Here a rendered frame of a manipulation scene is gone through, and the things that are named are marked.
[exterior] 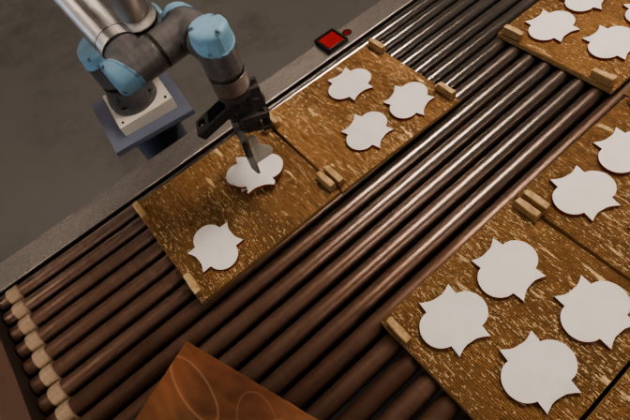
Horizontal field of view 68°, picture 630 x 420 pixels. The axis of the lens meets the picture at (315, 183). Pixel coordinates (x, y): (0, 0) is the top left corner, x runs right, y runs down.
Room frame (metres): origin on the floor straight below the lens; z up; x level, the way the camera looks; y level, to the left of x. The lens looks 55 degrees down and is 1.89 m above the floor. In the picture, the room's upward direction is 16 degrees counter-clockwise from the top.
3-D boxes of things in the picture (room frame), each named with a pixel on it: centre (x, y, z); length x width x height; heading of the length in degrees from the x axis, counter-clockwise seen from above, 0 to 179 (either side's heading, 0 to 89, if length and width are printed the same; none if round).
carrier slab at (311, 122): (0.87, -0.17, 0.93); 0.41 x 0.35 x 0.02; 115
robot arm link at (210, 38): (0.74, 0.11, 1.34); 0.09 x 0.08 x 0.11; 28
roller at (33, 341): (0.90, -0.12, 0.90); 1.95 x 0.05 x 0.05; 116
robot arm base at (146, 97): (1.20, 0.48, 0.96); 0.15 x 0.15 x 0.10
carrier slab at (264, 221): (0.69, 0.21, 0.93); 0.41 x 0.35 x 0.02; 116
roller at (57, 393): (0.77, -0.19, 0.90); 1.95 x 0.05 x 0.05; 116
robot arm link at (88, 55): (1.20, 0.48, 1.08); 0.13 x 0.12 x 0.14; 118
